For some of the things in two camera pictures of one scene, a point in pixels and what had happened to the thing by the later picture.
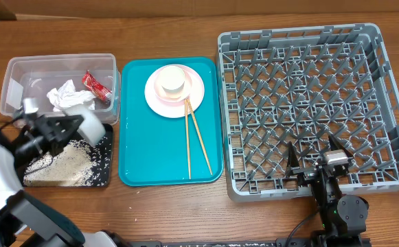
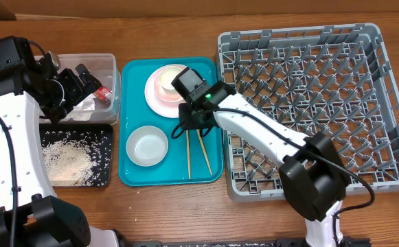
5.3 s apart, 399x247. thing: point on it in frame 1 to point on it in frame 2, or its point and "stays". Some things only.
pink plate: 174,110 stays
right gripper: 293,162 to 188,122
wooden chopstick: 197,129 stays
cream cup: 172,79 stays
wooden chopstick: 187,117 stays
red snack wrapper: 99,90 stays
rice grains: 71,163 stays
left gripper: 48,128 to 66,75
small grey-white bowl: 92,130 to 147,145
